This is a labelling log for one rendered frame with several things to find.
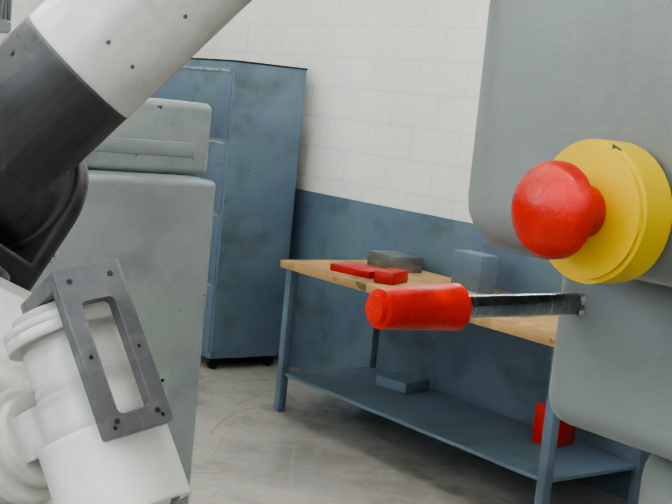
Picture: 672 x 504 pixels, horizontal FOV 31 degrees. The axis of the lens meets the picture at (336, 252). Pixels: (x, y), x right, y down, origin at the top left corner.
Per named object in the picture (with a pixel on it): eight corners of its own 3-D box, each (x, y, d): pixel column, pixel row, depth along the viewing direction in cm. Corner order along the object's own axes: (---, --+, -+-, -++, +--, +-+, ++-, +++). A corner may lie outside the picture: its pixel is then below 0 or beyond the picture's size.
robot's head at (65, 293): (29, 483, 63) (82, 446, 57) (-21, 327, 64) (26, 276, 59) (137, 450, 67) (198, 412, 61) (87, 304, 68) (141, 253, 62)
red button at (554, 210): (565, 266, 48) (578, 164, 47) (494, 251, 51) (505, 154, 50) (621, 266, 50) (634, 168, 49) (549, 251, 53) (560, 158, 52)
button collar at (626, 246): (633, 295, 49) (652, 145, 48) (524, 270, 53) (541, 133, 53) (665, 295, 50) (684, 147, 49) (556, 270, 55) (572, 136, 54)
